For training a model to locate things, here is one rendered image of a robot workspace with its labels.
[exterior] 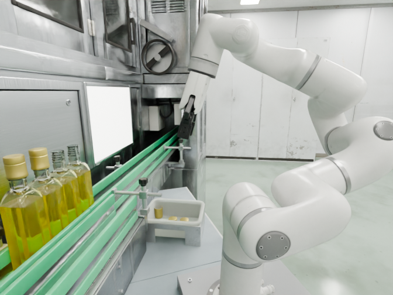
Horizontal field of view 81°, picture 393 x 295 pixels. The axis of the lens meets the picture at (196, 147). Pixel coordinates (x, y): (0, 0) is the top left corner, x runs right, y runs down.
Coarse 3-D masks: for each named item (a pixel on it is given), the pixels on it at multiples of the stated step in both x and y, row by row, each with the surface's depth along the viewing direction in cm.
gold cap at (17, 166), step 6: (6, 156) 44; (12, 156) 44; (18, 156) 44; (24, 156) 45; (6, 162) 43; (12, 162) 43; (18, 162) 44; (24, 162) 45; (6, 168) 44; (12, 168) 44; (18, 168) 44; (24, 168) 45; (6, 174) 44; (12, 174) 44; (18, 174) 44; (24, 174) 45
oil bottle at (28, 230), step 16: (16, 192) 45; (32, 192) 47; (0, 208) 45; (16, 208) 44; (32, 208) 46; (16, 224) 45; (32, 224) 46; (16, 240) 46; (32, 240) 46; (48, 240) 51; (16, 256) 47
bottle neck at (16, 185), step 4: (8, 180) 45; (12, 180) 44; (16, 180) 45; (20, 180) 45; (24, 180) 46; (12, 184) 45; (16, 184) 45; (20, 184) 45; (24, 184) 46; (12, 188) 45; (16, 188) 45; (20, 188) 45; (24, 188) 46
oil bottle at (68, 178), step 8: (56, 176) 55; (64, 176) 56; (72, 176) 58; (64, 184) 55; (72, 184) 58; (64, 192) 56; (72, 192) 58; (72, 200) 58; (80, 200) 61; (72, 208) 58; (80, 208) 61; (72, 216) 58
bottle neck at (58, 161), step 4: (52, 152) 55; (56, 152) 55; (60, 152) 55; (52, 156) 55; (56, 156) 55; (60, 156) 56; (64, 156) 57; (52, 160) 56; (56, 160) 55; (60, 160) 56; (64, 160) 57; (56, 164) 56; (60, 164) 56; (64, 164) 57; (56, 168) 56; (60, 168) 56; (64, 168) 57
